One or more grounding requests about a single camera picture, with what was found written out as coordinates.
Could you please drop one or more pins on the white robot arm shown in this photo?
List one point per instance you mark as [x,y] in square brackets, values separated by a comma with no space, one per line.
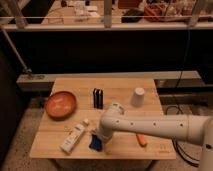
[193,129]

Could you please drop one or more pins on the orange ceramic bowl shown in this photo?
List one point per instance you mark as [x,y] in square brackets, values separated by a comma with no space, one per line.
[60,105]

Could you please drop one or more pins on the black rectangular block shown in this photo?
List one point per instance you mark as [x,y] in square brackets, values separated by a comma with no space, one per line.
[98,98]

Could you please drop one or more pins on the white paper cup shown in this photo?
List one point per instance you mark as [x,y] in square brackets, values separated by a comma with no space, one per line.
[138,97]

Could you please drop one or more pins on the wooden table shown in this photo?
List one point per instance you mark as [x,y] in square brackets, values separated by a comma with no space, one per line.
[51,133]

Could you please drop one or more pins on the grey metal ledge beam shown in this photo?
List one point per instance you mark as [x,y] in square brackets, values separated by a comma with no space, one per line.
[45,82]

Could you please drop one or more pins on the orange carrot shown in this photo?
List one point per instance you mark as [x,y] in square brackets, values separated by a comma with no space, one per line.
[141,140]

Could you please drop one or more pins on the white lotion tube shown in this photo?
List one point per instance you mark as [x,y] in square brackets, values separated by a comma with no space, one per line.
[74,136]

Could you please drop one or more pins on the black bag on shelf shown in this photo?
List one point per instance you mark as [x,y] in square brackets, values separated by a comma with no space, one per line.
[132,16]

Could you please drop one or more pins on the red basket on shelf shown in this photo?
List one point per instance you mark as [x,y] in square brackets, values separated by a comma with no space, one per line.
[163,12]

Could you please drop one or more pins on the diagonal metal pole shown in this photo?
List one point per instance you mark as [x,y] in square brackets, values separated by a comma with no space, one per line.
[27,70]

